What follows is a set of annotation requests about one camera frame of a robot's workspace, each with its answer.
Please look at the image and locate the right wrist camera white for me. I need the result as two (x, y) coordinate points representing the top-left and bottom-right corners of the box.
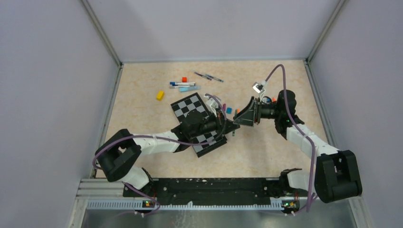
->
(252, 80), (268, 100)

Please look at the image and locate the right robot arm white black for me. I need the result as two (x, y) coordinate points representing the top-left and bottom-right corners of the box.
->
(233, 90), (363, 203)

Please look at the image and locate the black white chessboard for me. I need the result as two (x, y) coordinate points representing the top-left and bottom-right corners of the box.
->
(171, 93), (227, 158)

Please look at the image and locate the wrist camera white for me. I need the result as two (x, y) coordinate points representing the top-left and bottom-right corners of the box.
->
(252, 80), (268, 100)
(204, 93), (222, 117)

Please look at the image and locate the yellow block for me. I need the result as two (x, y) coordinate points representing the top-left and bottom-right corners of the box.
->
(156, 91), (165, 101)

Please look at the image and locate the thin dark pen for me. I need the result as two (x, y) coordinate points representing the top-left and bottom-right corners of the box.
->
(193, 72), (212, 81)

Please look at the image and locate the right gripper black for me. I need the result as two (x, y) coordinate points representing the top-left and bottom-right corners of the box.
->
(233, 96), (282, 127)

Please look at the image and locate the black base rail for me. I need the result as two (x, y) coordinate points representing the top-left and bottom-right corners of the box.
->
(140, 178), (307, 206)

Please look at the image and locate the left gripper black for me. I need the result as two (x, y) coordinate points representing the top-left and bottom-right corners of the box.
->
(191, 108), (240, 138)

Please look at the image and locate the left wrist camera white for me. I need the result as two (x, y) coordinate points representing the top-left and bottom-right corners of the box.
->
(204, 93), (222, 117)

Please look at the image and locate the light blue eraser bar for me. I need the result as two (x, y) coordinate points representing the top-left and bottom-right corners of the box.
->
(179, 85), (201, 93)

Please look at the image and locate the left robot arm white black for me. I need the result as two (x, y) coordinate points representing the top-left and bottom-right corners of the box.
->
(93, 111), (240, 196)

